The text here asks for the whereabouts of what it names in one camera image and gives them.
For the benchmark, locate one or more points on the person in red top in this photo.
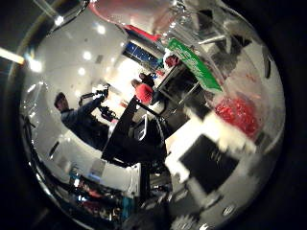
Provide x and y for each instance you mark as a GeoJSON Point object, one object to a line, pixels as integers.
{"type": "Point", "coordinates": [144, 92]}

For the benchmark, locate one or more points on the person in dark jacket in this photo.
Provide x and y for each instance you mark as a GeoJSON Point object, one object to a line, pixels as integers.
{"type": "Point", "coordinates": [81, 123]}

